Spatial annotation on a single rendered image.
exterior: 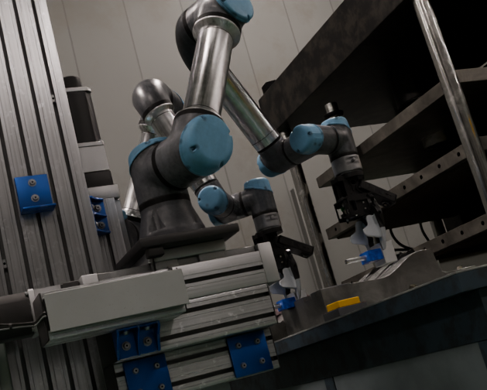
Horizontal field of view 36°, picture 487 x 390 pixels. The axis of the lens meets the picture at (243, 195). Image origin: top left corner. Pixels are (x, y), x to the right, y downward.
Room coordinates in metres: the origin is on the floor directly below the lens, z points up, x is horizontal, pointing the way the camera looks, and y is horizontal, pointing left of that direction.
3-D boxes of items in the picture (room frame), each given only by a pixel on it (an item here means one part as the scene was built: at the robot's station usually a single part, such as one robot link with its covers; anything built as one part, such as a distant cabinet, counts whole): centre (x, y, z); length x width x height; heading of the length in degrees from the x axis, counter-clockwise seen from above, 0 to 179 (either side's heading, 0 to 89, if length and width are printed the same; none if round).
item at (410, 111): (3.11, -0.90, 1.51); 1.10 x 0.70 x 0.05; 25
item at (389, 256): (1.90, -0.26, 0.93); 0.13 x 0.05 x 0.05; 115
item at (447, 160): (3.10, -0.89, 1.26); 1.10 x 0.74 x 0.05; 25
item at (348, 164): (1.91, -0.28, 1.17); 0.08 x 0.08 x 0.05
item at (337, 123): (1.91, -0.28, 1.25); 0.09 x 0.08 x 0.11; 136
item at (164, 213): (1.63, 0.17, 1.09); 0.15 x 0.15 x 0.10
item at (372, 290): (2.17, -0.30, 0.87); 0.50 x 0.26 x 0.14; 115
